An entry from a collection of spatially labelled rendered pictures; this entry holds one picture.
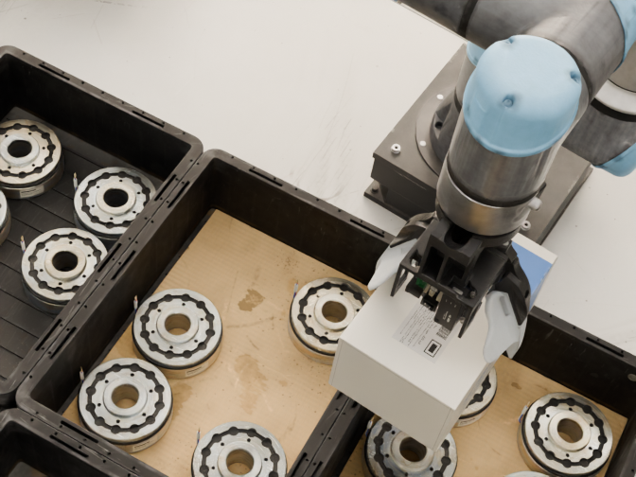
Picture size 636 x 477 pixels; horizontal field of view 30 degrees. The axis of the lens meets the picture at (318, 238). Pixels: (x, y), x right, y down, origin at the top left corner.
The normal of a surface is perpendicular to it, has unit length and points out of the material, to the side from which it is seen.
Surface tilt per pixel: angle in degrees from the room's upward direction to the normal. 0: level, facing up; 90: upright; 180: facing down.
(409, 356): 0
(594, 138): 88
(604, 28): 31
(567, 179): 2
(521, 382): 0
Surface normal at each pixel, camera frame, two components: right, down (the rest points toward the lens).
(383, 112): 0.11, -0.56
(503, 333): 0.76, 0.15
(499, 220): 0.07, 0.83
